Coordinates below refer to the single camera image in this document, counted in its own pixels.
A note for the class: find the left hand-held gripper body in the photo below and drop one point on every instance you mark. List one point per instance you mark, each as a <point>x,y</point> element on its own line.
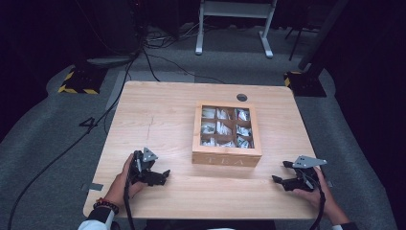
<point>143,166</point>

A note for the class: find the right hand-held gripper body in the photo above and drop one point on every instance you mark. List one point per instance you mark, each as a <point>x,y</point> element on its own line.
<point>304,179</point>

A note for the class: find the wooden tea box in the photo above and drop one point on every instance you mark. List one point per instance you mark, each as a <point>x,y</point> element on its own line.
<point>226,158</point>

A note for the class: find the person's right hand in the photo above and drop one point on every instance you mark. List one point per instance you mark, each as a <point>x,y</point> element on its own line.
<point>319,198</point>

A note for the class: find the person's left hand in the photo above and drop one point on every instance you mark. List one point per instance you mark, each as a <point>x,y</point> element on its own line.
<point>123,185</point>

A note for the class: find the grey floor tape strip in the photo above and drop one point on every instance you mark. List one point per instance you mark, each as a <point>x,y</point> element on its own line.
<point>94,187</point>

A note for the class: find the group of tea bags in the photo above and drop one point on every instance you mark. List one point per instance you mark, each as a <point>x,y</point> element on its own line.
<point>223,128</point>

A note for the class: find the black yellow striped stand base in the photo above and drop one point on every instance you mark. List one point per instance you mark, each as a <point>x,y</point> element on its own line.
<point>306,84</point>
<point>81,81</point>

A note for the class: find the black tripod legs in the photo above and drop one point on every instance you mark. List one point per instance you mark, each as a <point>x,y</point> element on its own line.
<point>298,41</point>

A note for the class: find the black equipment case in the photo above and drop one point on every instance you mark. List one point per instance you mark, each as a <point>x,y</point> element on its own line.
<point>111,28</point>

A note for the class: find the dark slanted stand post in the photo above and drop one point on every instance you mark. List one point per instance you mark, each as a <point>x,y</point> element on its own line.
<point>322,35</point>

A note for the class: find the white metal stand frame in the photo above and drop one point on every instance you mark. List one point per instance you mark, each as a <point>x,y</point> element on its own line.
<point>234,9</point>

